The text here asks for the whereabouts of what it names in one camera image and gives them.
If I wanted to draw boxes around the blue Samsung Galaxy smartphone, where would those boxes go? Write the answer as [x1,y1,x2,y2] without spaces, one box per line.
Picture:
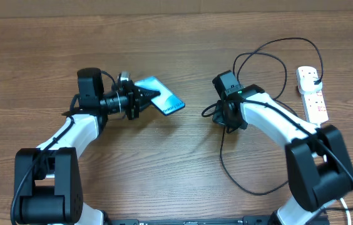
[135,76,185,116]

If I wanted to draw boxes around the black charger cable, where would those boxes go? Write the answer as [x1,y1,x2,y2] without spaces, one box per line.
[219,37,324,196]

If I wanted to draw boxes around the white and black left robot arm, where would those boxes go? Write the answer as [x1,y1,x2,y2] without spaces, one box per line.
[10,67,161,224]

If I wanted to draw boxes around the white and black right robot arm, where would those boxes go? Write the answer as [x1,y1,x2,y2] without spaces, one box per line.
[210,71,353,224]

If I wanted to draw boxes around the white charger plug adapter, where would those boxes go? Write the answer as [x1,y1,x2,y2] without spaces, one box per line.
[297,74,323,94]

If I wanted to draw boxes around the white power strip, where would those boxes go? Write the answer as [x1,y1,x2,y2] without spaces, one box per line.
[296,66,329,127]

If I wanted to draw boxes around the white power strip cord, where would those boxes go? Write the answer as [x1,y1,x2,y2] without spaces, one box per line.
[316,122,352,225]

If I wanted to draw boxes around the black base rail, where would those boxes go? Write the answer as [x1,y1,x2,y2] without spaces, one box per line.
[109,216,270,225]

